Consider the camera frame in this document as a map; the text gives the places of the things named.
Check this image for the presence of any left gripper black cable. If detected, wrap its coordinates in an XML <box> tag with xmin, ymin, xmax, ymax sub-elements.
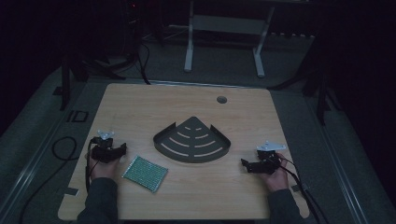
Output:
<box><xmin>84</xmin><ymin>138</ymin><xmax>100</xmax><ymax>191</ymax></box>

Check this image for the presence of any black metal corner shelf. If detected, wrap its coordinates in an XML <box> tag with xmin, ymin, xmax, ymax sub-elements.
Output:
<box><xmin>152</xmin><ymin>116</ymin><xmax>232</xmax><ymax>164</ymax></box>

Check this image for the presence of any black hanging cable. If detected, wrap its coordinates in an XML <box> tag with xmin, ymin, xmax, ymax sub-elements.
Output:
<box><xmin>135</xmin><ymin>38</ymin><xmax>152</xmax><ymax>86</ymax></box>

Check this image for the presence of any black tripod stand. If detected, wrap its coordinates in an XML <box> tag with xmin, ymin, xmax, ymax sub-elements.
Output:
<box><xmin>269</xmin><ymin>36</ymin><xmax>345</xmax><ymax>127</ymax></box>
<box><xmin>59</xmin><ymin>54</ymin><xmax>127</xmax><ymax>112</ymax></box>

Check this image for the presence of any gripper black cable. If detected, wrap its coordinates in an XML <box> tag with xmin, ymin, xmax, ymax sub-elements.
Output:
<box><xmin>84</xmin><ymin>138</ymin><xmax>100</xmax><ymax>191</ymax></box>
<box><xmin>278</xmin><ymin>156</ymin><xmax>330</xmax><ymax>224</ymax></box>

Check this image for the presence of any white metal stand frame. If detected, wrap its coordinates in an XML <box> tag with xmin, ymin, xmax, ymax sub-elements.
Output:
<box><xmin>183</xmin><ymin>0</ymin><xmax>276</xmax><ymax>78</ymax></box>

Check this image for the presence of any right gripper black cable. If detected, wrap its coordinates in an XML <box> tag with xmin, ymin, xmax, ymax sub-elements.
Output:
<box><xmin>278</xmin><ymin>156</ymin><xmax>330</xmax><ymax>224</ymax></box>

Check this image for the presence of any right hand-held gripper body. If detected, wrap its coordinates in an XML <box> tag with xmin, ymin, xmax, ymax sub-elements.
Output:
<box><xmin>248</xmin><ymin>140</ymin><xmax>288</xmax><ymax>175</ymax></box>

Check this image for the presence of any person's right hand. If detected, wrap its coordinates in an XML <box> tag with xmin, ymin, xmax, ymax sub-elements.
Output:
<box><xmin>261</xmin><ymin>151</ymin><xmax>290</xmax><ymax>193</ymax></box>

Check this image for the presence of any person's left hand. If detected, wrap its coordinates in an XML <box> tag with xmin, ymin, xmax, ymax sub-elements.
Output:
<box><xmin>86</xmin><ymin>152</ymin><xmax>125</xmax><ymax>182</ymax></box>

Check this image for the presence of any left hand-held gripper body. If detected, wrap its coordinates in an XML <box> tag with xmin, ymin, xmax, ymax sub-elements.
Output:
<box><xmin>90</xmin><ymin>130</ymin><xmax>123</xmax><ymax>164</ymax></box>

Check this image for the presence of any black floor cable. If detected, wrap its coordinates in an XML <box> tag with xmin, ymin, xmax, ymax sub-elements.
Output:
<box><xmin>18</xmin><ymin>135</ymin><xmax>78</xmax><ymax>224</ymax></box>

